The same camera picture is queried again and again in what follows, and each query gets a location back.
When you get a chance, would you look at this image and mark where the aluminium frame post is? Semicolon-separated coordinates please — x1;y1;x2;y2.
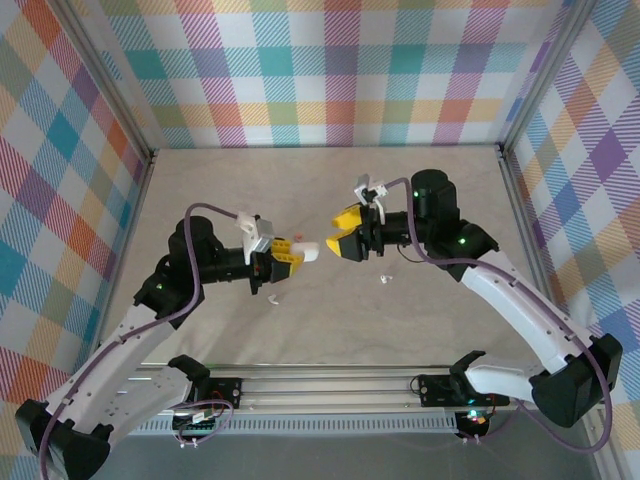
57;0;157;162
498;0;597;154

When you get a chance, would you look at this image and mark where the grey slotted cable duct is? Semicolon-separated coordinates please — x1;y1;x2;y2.
117;417;459;437

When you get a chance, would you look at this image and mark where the earbuds charging case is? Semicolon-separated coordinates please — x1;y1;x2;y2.
292;241;322;265

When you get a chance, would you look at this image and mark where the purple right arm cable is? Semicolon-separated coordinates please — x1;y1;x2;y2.
382;177;615;454

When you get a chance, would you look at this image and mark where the long black base plate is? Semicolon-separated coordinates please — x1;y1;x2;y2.
418;373;510;407

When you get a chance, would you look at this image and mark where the grey metal base sheet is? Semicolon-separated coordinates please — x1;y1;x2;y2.
64;433;604;480

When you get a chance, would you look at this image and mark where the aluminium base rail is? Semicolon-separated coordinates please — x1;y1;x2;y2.
130;363;531;414

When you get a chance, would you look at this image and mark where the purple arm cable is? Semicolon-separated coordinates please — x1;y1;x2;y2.
382;177;615;454
39;202;246;480

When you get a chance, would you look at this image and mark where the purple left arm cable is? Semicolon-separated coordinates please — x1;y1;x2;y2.
39;202;246;480

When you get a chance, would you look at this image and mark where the small black base plate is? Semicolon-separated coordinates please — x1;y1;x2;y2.
204;377;245;410

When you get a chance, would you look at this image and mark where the controller board with coloured light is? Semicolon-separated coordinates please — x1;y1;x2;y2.
457;407;492;439

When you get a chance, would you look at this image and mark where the aluminium side rail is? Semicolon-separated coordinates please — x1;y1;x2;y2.
497;143;626;480

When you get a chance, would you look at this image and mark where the black controller board with wires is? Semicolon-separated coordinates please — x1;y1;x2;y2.
172;409;222;437

